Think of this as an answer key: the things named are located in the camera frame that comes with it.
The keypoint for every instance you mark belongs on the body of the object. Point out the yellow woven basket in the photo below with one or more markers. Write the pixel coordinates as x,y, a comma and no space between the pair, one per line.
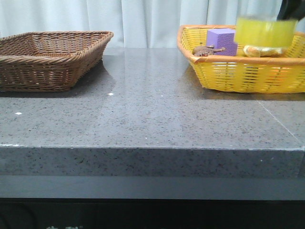
244,74

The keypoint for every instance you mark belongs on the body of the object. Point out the white curtain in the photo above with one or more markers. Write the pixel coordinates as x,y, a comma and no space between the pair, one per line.
135,23

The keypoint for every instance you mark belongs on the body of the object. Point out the purple foam block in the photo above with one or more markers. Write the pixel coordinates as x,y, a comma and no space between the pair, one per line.
222,38

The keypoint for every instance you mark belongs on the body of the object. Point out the brown toy lizard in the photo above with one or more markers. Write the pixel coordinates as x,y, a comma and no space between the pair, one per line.
203,51

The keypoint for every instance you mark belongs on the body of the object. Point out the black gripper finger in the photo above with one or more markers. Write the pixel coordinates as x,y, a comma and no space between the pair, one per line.
291,10

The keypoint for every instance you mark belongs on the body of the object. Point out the yellow tape roll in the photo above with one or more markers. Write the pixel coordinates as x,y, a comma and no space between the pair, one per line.
264,33

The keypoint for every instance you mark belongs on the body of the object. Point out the brown wicker basket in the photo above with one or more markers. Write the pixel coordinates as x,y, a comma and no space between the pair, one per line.
50,61

